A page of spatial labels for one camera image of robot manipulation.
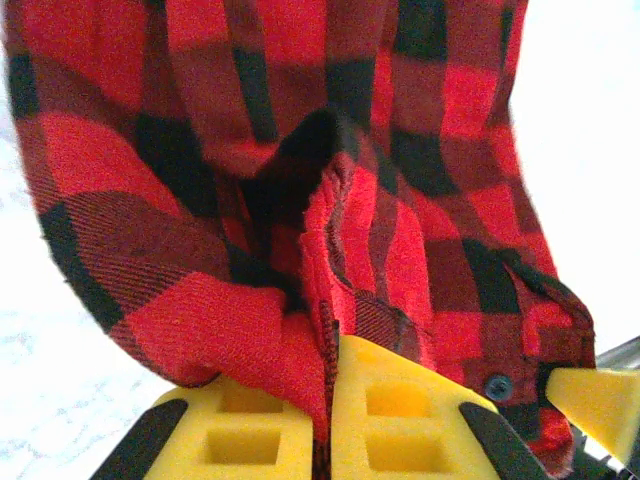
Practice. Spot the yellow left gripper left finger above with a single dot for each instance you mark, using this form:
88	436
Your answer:
190	440

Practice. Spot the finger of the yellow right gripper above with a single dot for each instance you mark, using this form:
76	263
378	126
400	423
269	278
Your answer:
605	405

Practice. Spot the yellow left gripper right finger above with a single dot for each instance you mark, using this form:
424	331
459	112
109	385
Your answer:
440	440

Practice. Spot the red black plaid shirt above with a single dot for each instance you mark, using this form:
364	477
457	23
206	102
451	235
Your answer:
200	150

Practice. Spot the aluminium table rail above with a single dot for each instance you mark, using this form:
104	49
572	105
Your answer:
622	354

